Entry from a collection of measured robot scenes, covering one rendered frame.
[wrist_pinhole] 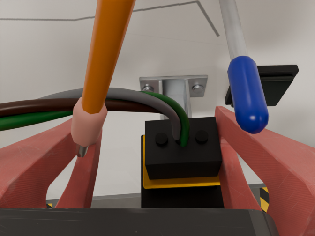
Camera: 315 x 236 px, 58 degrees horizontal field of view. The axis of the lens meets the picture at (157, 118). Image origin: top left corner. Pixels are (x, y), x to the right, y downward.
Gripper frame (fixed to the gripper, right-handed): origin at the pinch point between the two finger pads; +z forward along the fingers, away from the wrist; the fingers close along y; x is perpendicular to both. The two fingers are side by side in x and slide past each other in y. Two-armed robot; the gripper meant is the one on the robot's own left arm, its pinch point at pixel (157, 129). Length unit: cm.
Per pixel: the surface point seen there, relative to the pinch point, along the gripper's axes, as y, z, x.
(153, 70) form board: 0.3, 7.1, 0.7
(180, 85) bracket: -1.6, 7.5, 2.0
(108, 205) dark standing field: 25, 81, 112
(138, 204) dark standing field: 9, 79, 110
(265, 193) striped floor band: -50, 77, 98
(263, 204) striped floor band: -50, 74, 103
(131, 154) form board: 2.9, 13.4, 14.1
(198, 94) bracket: -3.0, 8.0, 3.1
